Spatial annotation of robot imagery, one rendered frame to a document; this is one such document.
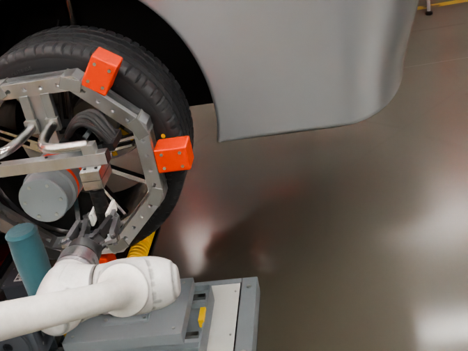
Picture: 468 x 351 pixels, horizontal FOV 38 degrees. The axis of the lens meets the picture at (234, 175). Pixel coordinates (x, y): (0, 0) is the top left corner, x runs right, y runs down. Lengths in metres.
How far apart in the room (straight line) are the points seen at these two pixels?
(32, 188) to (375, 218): 1.69
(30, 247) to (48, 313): 0.77
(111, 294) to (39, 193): 0.62
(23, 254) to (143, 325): 0.55
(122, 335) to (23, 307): 1.16
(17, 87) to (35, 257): 0.46
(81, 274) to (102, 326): 0.98
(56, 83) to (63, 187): 0.27
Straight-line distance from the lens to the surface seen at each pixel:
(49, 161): 1.70
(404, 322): 2.49
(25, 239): 1.93
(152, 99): 1.87
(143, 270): 1.33
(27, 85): 1.85
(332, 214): 3.11
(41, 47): 1.91
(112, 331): 2.33
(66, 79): 1.81
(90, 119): 1.72
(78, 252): 1.50
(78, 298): 1.21
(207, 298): 2.45
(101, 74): 1.78
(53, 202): 1.81
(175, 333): 2.24
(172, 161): 1.84
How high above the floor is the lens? 1.61
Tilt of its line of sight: 27 degrees down
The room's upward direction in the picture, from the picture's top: 11 degrees counter-clockwise
